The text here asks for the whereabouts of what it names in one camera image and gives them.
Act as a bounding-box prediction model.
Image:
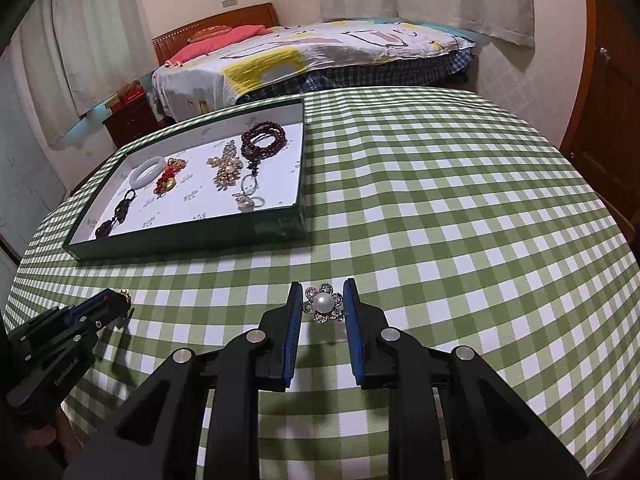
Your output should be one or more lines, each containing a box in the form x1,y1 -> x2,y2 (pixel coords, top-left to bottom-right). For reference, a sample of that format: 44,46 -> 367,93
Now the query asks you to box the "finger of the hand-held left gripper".
57,289 -> 126,323
75,307 -> 135,342

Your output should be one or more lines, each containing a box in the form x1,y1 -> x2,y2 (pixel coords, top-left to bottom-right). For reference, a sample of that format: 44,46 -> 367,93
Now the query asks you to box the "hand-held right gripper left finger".
60,281 -> 303,480

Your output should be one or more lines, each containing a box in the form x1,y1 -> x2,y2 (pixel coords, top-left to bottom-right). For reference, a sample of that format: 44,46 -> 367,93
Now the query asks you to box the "white jade bangle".
129,156 -> 166,189

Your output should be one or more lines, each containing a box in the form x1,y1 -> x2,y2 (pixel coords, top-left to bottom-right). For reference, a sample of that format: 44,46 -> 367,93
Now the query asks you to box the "wooden door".
560,0 -> 640,221

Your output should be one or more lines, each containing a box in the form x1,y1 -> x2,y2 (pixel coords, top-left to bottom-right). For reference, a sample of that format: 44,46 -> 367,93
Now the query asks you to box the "person's left hand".
25,405 -> 78,466

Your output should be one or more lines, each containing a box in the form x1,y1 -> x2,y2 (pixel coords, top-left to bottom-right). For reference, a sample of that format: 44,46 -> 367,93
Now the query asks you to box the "green jewelry box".
62,96 -> 308,262

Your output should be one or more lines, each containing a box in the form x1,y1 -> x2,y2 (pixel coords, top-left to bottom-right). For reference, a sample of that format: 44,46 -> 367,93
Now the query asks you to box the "red box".
107,82 -> 148,111

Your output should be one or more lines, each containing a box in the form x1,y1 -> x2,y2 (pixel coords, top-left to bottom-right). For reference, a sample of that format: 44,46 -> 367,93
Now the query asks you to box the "dark red bead bracelet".
240,121 -> 288,175

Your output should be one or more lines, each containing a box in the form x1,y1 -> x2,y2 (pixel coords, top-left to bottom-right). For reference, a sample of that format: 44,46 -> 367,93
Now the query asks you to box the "wooden headboard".
151,2 -> 280,68

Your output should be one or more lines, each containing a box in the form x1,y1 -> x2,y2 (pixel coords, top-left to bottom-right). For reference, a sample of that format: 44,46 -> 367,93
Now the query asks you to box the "wooden nightstand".
102,97 -> 166,148

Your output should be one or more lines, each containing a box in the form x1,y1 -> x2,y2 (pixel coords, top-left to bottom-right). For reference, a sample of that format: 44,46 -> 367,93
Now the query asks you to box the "bed with patterned quilt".
151,17 -> 476,121

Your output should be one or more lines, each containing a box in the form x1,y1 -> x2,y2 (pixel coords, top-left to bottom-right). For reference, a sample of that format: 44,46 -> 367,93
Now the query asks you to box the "red corded gold charm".
161,156 -> 190,183

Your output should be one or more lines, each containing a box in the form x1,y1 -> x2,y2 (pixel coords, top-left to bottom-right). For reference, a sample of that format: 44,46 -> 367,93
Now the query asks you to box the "green checked tablecloth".
2,86 -> 640,480

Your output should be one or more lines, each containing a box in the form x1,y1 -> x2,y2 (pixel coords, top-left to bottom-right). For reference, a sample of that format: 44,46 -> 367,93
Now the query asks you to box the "small pearl flower brooch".
304,282 -> 346,323

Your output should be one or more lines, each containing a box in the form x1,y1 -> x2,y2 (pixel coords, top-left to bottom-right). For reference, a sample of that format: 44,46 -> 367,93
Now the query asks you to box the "light blue board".
60,72 -> 156,138

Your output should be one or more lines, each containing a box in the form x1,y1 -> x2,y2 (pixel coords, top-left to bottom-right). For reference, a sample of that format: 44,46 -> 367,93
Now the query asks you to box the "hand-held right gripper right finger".
342,278 -> 586,480

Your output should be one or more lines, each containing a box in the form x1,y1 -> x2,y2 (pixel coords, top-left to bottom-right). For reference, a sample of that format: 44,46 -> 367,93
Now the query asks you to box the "pink pillow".
160,25 -> 273,68

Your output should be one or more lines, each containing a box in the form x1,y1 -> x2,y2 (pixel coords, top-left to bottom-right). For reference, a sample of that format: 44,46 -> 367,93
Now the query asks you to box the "blue plaid bed sheet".
240,50 -> 473,106

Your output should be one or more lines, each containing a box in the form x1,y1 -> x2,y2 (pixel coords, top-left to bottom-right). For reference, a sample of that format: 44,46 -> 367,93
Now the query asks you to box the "orange pillow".
189,26 -> 233,43

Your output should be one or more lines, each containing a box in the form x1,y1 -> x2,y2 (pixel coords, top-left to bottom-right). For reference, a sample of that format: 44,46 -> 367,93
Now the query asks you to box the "black keychain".
94,187 -> 139,239

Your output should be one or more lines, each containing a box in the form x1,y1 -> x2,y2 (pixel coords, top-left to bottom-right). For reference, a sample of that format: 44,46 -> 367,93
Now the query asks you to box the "large gold pearl brooch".
207,140 -> 246,192

